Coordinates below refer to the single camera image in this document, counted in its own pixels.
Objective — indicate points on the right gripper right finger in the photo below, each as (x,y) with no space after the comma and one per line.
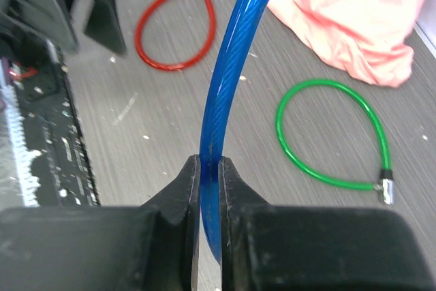
(272,247)

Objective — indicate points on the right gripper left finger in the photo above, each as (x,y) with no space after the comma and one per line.
(149,247)

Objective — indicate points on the blue cable lock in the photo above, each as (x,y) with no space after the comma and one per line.
(235,46)

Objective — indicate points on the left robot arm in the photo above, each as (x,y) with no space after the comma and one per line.
(26,25)

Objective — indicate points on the pink cloth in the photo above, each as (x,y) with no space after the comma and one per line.
(365,38)

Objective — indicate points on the slotted cable duct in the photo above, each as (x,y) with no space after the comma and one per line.
(22,155)

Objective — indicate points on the red cable lock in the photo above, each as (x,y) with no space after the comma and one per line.
(153,29)

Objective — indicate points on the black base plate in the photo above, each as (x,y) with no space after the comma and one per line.
(52,127)

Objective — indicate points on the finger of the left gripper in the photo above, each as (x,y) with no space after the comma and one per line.
(104,28)

